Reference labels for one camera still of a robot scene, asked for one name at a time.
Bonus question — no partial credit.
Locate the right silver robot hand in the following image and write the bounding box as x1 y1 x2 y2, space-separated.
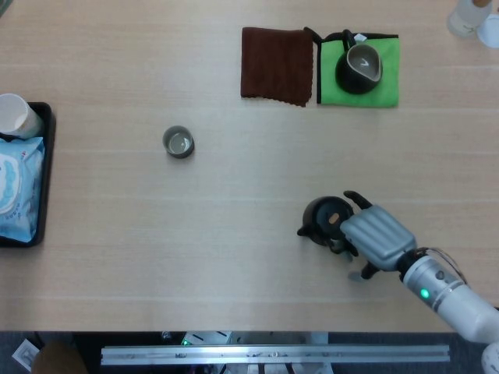
329 189 417 282

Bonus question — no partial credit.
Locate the black teapot with bail handle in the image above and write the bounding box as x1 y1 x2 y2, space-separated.
296 196 356 254

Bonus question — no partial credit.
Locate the small grey tea cup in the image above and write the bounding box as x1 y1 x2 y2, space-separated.
161 125 196 160

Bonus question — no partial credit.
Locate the black tea pitcher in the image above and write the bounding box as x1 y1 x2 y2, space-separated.
334 29 384 96

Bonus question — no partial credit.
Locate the green cloth with black trim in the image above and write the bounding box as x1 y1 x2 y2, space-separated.
303 26 401 108

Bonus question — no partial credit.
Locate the brown folded cloth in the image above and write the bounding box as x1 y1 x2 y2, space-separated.
240 26 315 108

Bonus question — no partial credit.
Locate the frosted glass bottle wooden cap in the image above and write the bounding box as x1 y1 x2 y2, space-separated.
446 0 493 39

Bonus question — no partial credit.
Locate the white round lid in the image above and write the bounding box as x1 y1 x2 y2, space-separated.
476 13 499 49

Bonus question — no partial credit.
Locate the black plastic tray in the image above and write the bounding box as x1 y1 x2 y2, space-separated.
0 101 58 249

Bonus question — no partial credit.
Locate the brown orange stool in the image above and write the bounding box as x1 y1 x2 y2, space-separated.
31 340 89 374

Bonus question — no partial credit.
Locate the blue wet wipes pack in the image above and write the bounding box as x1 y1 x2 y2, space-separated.
0 136 46 243

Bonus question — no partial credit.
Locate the white floor socket plate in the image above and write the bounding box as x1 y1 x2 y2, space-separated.
11 338 41 371

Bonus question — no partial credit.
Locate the white paper cup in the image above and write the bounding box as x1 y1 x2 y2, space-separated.
0 93 44 140

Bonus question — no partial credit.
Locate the aluminium profile rail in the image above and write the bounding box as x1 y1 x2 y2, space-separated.
100 344 451 366

